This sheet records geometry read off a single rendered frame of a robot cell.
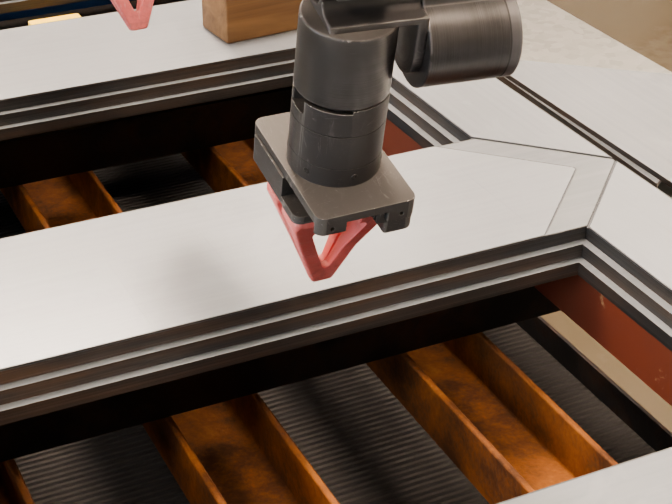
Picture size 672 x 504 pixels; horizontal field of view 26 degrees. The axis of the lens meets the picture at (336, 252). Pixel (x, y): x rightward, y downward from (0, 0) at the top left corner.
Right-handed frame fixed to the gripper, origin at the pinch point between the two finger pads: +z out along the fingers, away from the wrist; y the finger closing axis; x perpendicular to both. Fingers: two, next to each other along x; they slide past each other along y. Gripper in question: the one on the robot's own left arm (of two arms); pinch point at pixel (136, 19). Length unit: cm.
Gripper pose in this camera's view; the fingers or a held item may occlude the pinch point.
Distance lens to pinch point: 122.7
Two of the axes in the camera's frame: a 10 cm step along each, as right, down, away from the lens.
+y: -4.2, -2.1, 8.8
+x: -9.0, 2.4, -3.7
